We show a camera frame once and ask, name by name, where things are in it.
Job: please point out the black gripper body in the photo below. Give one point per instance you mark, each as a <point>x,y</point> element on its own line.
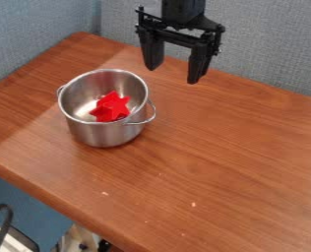
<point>182,24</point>

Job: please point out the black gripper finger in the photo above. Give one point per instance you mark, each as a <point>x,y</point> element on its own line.
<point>153,49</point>
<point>198,62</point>

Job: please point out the red star-shaped prism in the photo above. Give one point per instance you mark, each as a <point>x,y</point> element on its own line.
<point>110,108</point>

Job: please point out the stainless steel pot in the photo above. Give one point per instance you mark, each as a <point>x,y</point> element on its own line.
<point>76,99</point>

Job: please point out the table leg base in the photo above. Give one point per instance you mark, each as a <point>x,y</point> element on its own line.
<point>80,240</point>

